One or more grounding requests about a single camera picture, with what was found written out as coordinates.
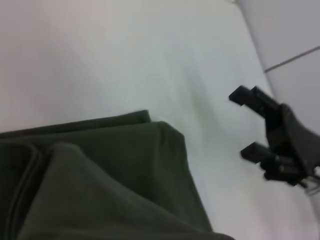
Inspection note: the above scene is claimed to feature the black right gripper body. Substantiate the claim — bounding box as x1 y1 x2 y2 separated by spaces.
264 102 320 181

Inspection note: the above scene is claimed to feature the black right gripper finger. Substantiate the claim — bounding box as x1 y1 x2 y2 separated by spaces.
240 141 305 187
228 85 283 120

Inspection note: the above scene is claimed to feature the dark green FREE t-shirt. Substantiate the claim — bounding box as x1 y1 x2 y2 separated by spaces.
0 109 237 240

